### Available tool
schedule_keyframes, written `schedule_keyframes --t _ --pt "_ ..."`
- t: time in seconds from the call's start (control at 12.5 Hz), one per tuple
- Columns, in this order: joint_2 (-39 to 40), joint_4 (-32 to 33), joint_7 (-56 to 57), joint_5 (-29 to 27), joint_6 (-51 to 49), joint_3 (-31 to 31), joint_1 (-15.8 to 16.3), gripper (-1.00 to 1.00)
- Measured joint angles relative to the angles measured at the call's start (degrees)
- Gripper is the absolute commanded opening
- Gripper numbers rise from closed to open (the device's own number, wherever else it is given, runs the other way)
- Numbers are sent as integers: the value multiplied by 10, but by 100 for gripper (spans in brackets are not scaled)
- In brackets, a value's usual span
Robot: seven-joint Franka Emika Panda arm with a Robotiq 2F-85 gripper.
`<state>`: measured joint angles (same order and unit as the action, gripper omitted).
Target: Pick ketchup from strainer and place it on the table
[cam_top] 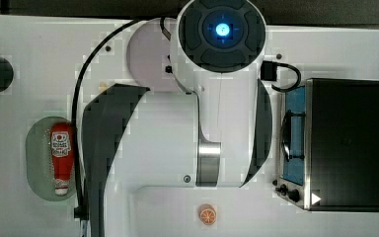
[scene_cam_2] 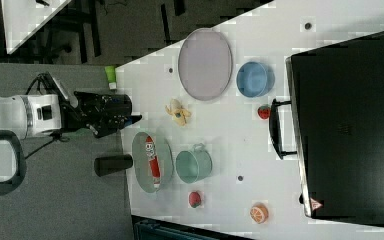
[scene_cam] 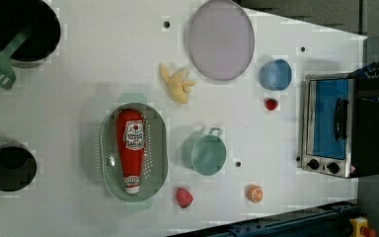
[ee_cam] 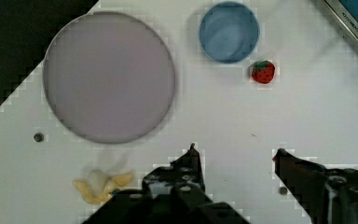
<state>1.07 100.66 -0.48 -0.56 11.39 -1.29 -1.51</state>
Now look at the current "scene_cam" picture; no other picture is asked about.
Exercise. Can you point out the blue plastic cup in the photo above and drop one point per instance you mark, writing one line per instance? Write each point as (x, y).
(276, 75)

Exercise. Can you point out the yellow plush peeled banana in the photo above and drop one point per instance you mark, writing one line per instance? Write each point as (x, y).
(179, 85)

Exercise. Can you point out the large black pot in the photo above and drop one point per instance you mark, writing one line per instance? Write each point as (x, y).
(36, 20)

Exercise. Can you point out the silver black toaster oven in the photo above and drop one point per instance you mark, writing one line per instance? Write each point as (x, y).
(340, 126)

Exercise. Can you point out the green oval strainer basket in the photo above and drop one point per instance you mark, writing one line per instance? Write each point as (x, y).
(155, 159)

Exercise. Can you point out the small red strawberry toy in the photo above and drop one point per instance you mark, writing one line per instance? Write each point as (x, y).
(271, 104)

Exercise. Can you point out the yellow red emergency button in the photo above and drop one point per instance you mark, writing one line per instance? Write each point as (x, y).
(360, 228)

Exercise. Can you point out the orange slice toy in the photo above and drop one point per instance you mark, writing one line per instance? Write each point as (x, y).
(255, 193)

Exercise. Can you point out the red plush ketchup bottle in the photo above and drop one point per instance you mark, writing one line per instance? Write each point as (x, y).
(130, 139)

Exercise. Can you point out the green slotted spatula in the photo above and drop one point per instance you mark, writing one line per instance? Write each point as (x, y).
(7, 74)

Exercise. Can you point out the large red strawberry toy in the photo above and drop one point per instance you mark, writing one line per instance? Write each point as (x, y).
(184, 198)

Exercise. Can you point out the teal metal cup with handle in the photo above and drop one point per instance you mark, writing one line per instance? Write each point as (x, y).
(205, 153)

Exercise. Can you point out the lilac round plate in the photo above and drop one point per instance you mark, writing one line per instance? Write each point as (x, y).
(221, 40)

